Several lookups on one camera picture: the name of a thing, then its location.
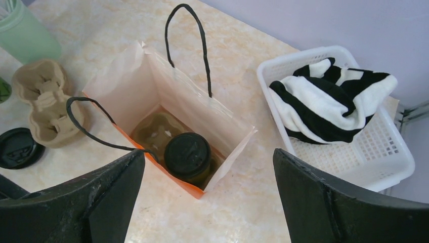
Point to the white plastic basket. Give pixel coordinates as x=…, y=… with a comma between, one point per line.
x=377, y=159

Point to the brown cardboard cup carrier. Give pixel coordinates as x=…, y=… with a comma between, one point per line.
x=44, y=86

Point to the orange paper bag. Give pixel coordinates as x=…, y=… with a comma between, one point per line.
x=140, y=82

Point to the green cup with white stirrers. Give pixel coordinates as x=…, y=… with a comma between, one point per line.
x=23, y=36

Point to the black and white striped cloth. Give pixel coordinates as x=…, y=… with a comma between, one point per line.
x=322, y=103

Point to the black cup lid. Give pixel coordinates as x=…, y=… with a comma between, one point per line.
x=187, y=155

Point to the stack of green paper cups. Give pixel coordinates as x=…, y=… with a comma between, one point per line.
x=5, y=90

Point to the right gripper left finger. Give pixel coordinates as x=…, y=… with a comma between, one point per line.
x=94, y=207

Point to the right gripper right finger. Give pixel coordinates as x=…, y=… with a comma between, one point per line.
x=320, y=207

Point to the stack of black cup lids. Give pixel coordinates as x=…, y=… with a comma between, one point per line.
x=19, y=150

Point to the single brown cup carrier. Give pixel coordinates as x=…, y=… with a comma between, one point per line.
x=155, y=131

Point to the green paper coffee cup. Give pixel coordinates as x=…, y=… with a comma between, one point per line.
x=201, y=180

